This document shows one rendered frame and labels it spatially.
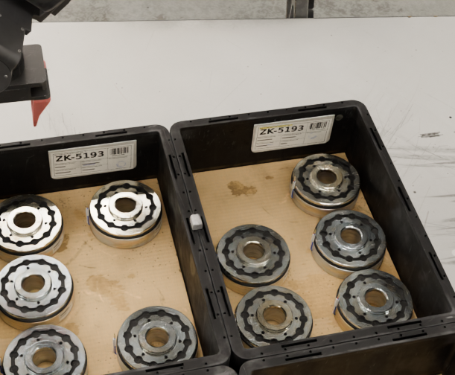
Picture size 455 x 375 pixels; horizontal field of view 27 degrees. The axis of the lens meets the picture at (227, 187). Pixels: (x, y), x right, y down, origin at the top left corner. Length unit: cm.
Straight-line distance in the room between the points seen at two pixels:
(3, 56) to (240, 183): 55
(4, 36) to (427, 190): 89
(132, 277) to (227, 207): 19
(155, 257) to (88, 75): 54
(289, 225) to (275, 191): 7
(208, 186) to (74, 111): 38
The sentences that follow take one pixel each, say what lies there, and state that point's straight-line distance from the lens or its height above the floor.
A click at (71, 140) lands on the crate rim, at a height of 93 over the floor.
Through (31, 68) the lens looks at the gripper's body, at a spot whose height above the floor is 115.
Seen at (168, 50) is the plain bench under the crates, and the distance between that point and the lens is 181.
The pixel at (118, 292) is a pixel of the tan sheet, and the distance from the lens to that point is 128.
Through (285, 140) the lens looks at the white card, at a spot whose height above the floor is 88.
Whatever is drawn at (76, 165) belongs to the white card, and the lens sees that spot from 136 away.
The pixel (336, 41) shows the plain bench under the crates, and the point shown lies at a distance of 188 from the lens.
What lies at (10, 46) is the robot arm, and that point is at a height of 126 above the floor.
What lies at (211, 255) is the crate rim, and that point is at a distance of 120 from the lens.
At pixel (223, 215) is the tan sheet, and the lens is 137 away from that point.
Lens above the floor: 189
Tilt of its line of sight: 49 degrees down
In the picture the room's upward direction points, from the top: 6 degrees clockwise
